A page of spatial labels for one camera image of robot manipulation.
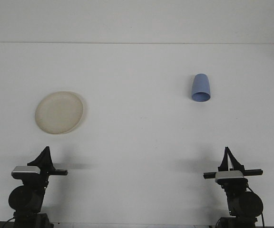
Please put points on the pale blue cup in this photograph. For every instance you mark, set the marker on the pale blue cup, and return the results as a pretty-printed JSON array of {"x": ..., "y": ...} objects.
[{"x": 200, "y": 85}]

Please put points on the pale round plate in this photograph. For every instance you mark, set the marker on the pale round plate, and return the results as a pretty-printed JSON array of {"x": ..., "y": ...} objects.
[{"x": 58, "y": 112}]

